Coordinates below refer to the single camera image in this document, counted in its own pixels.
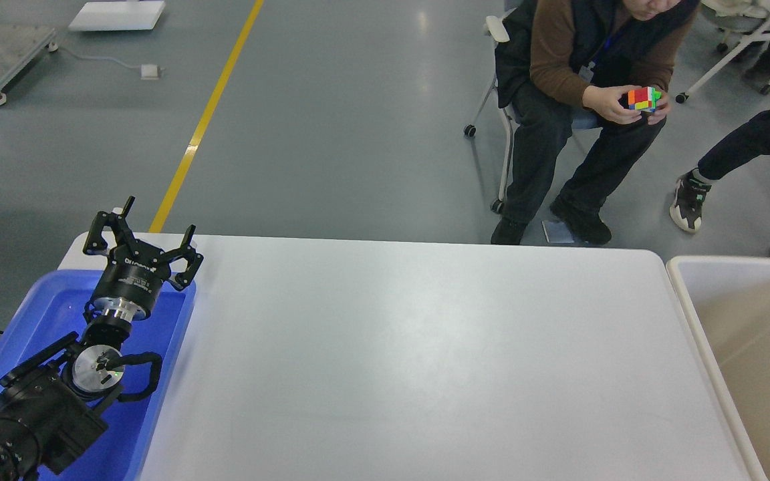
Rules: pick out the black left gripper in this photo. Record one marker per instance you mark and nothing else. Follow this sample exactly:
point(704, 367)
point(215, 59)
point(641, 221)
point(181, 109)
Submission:
point(131, 279)

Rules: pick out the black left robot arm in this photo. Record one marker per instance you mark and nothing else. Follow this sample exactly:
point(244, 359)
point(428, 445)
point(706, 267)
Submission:
point(51, 404)

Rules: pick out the blue plastic bin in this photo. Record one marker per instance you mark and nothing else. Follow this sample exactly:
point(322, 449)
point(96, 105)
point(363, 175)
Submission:
point(54, 307)

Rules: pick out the white flat board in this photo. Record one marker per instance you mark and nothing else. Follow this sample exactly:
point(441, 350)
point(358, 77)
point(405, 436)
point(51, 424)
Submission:
point(118, 16)

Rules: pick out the floor plate left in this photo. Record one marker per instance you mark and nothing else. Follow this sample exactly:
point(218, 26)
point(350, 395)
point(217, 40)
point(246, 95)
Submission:
point(557, 233)

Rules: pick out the white office chair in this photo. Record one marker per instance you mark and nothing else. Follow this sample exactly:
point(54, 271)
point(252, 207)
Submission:
point(510, 117)

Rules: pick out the seated person in black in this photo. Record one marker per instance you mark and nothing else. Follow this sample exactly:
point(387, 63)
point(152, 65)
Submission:
point(567, 57)

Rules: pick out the colourful puzzle cube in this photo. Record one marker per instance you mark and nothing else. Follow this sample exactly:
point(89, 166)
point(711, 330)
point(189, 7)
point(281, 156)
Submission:
point(644, 99)

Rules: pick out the white plastic bin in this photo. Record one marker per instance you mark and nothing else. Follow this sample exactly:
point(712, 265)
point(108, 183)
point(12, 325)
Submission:
point(726, 301)

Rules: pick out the standing person dark trousers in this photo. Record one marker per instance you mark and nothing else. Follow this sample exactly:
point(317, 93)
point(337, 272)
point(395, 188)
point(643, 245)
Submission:
point(742, 145)

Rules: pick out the white power adapter with cable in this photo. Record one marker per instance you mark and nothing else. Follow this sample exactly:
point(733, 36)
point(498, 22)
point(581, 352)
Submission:
point(146, 71)

